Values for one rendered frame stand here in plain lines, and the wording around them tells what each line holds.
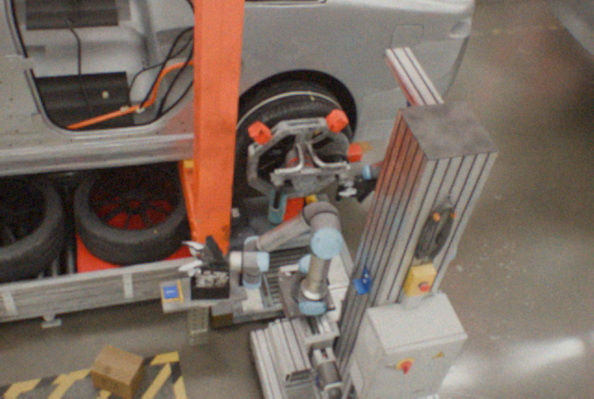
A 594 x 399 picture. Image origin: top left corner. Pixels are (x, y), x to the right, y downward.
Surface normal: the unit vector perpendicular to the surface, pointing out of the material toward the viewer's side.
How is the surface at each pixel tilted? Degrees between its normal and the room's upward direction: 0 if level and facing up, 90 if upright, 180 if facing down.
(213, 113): 90
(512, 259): 0
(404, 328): 0
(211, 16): 90
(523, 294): 0
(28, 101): 89
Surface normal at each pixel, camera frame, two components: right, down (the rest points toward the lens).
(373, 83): 0.26, 0.72
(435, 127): 0.11, -0.69
